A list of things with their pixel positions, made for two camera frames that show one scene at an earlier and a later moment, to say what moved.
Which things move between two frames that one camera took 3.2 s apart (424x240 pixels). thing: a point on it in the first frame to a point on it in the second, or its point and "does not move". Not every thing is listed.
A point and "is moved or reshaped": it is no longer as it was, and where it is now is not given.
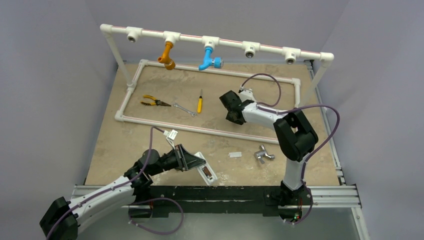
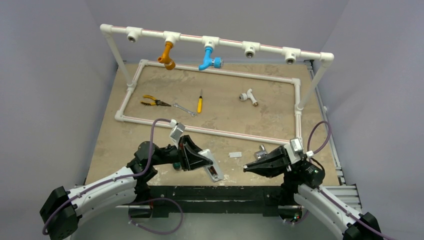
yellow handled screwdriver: [199, 107] does not move
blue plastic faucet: [217, 62] does not move
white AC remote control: [206, 172] is moved or reshaped
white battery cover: [235, 154] does not move
